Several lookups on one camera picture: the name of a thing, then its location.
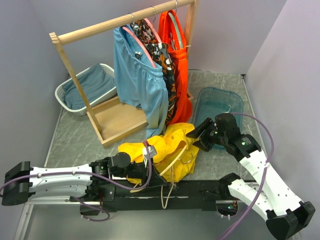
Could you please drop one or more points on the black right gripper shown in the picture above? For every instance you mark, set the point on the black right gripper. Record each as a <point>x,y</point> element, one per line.
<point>204,143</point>

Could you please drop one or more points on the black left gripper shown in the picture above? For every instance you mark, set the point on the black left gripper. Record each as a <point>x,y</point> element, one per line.
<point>155,179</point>

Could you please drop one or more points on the yellow wooden hanger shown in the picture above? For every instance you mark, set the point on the yellow wooden hanger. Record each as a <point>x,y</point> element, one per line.
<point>138,189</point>

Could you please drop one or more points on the yellow shorts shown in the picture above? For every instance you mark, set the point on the yellow shorts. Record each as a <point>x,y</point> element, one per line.
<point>169,145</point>

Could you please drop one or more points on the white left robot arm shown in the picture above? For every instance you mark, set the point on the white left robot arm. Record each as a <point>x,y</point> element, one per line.
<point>24,182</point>

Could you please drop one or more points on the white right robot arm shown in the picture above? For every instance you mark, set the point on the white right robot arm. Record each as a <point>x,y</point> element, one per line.
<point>284,213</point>

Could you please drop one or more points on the light blue shorts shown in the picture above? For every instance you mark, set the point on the light blue shorts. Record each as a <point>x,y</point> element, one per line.
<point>139,82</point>

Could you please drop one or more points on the grey green hanger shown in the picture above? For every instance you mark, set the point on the grey green hanger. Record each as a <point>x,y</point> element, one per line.
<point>173,18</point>

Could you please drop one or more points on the orange shorts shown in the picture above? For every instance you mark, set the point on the orange shorts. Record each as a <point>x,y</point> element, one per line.
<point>179,57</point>

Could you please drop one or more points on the floral patterned shorts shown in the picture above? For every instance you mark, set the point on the floral patterned shorts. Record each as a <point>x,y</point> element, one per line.
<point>168,70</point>

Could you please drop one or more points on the pink hanger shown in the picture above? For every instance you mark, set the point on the pink hanger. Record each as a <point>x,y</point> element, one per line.
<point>142,45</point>

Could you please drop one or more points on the teal plastic tray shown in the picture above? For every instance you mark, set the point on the teal plastic tray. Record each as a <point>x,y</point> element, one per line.
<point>225,109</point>

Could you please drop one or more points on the wooden clothes rack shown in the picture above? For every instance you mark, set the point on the wooden clothes rack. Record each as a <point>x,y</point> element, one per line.
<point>113,120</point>

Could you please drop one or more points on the blue cloth in basket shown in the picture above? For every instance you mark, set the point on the blue cloth in basket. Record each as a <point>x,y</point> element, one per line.
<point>98,84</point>

